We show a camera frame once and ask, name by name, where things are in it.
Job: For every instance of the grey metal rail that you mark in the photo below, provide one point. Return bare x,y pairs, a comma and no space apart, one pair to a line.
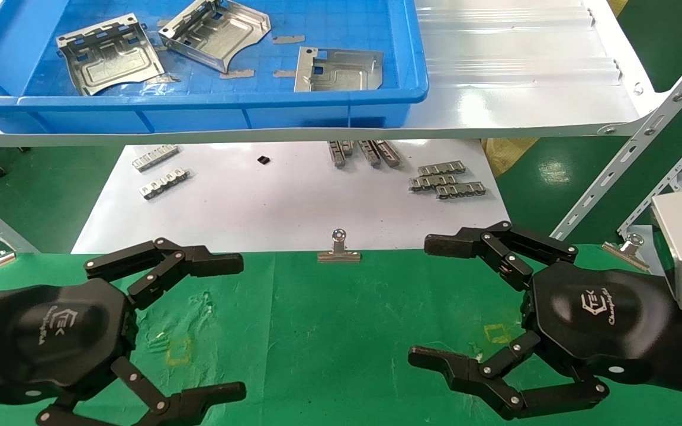
15,241

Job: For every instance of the brown tape piece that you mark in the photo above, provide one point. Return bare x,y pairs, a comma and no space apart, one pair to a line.
237,74
289,39
285,74

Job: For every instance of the notched metal strip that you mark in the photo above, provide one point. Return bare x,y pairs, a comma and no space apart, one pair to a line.
347,147
155,157
433,182
461,190
441,168
389,153
164,183
335,154
370,152

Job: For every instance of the stamped sheet metal bracket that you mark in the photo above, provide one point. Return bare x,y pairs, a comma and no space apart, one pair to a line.
222,35
110,56

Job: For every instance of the silver binder clip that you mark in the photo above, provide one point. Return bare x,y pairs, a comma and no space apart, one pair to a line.
6,258
628,251
339,254

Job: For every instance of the flat sheet metal bracket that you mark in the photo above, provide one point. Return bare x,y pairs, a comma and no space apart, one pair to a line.
341,74

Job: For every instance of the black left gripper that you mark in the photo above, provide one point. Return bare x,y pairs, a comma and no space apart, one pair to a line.
51,337

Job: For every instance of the yellow woven bag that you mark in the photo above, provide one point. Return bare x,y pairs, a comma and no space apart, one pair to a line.
507,155

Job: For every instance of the blue plastic bin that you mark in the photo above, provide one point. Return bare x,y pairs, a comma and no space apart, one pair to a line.
199,112

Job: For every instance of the small black block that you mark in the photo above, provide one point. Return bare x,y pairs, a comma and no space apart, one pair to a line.
263,160

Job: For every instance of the white slotted angle rail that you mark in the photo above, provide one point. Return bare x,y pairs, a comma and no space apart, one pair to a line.
660,190
591,198

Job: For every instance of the green table cloth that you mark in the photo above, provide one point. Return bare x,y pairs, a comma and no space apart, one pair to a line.
329,337

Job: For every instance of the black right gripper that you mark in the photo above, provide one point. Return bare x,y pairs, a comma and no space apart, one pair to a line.
595,313

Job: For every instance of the white shelf board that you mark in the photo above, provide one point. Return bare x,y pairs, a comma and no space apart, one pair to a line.
495,89

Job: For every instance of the white floor board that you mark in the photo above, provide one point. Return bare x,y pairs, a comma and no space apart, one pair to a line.
293,207

